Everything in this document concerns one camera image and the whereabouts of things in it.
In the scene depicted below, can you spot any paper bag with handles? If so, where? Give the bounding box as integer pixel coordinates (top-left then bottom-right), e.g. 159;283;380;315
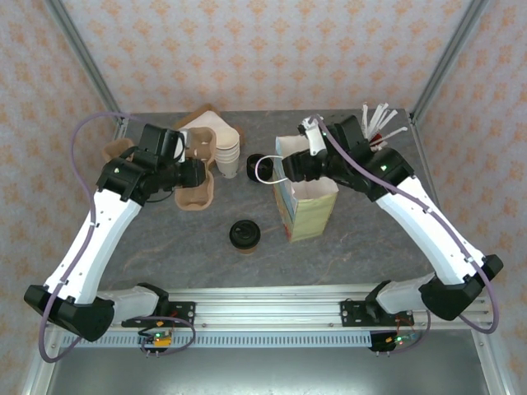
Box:
254;135;341;244

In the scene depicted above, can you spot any white napkin stack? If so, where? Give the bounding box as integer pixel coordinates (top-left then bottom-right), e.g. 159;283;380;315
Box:
180;109;236;137

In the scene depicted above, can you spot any grey metal panel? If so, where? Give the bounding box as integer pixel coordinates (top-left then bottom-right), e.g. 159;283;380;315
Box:
40;347;495;395

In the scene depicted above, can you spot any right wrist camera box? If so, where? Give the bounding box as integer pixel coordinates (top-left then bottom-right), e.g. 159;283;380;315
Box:
298;116;327;156

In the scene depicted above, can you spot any aluminium table side rail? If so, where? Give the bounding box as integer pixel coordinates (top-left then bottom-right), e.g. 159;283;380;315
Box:
63;113;132;300
407;109;471;296

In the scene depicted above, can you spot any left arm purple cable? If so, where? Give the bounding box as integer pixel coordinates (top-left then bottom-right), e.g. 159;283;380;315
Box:
38;111;197;363

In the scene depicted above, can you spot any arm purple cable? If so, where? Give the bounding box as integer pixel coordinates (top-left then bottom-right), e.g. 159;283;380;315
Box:
38;111;197;363
308;114;501;356

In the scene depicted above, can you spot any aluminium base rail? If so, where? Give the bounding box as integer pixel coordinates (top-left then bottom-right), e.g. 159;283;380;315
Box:
43;286;495;330

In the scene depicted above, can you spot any grey slotted cable tray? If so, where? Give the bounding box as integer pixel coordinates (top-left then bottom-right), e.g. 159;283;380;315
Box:
60;332;374;349

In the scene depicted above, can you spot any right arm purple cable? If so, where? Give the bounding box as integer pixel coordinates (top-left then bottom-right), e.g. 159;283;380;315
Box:
308;114;501;356

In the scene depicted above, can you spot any short aluminium frame post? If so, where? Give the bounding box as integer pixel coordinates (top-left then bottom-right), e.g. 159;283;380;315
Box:
471;328;510;395
20;328;63;395

